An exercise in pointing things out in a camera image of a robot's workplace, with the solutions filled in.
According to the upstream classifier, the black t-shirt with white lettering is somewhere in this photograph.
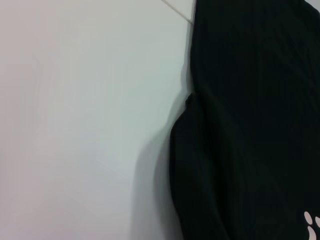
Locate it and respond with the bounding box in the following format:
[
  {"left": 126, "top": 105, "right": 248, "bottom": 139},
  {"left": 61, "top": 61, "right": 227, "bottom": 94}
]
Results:
[{"left": 169, "top": 0, "right": 320, "bottom": 240}]

